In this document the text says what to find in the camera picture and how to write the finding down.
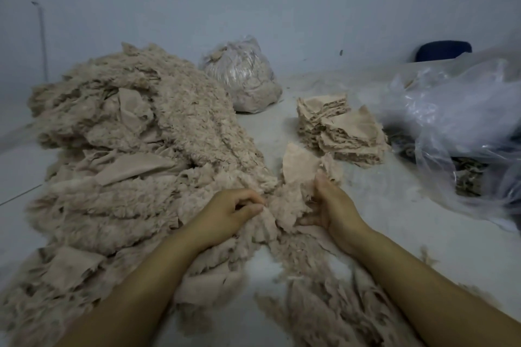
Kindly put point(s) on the person's right hand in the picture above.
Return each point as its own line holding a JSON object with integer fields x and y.
{"x": 338, "y": 214}

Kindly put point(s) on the person's left hand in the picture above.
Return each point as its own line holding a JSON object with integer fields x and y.
{"x": 218, "y": 221}

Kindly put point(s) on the beige scrap strips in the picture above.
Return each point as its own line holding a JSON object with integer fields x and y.
{"x": 317, "y": 298}

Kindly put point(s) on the large pile beige fabric scraps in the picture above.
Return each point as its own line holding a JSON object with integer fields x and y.
{"x": 122, "y": 155}

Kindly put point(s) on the person's left forearm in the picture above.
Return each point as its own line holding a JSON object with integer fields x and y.
{"x": 126, "y": 298}

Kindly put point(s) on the person's right forearm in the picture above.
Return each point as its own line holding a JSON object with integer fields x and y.
{"x": 444, "y": 294}

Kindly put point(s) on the clear bag of beige scraps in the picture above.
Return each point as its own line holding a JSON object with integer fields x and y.
{"x": 242, "y": 74}

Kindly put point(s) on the large clear plastic bag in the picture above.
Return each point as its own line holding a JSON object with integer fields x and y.
{"x": 464, "y": 115}

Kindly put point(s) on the blue chair back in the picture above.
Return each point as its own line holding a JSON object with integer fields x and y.
{"x": 444, "y": 51}

